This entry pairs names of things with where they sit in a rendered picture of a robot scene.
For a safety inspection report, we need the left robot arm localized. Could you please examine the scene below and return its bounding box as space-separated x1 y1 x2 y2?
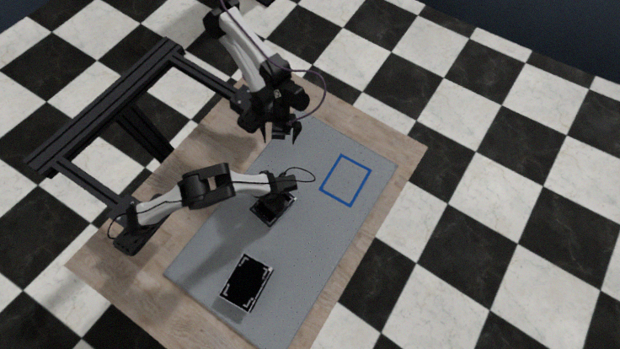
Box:
202 0 310 131

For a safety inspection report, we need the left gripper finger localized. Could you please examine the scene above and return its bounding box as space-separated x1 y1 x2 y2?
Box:
259 124 266 142
292 128 302 145

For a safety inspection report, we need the blue rectangular tape outline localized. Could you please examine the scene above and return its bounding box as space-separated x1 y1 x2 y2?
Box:
318 153 372 208

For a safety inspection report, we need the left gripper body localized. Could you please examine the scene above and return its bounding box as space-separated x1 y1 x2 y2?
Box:
259 100 302 132

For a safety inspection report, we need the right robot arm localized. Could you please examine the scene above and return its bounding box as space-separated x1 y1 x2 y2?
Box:
113 163 297 255

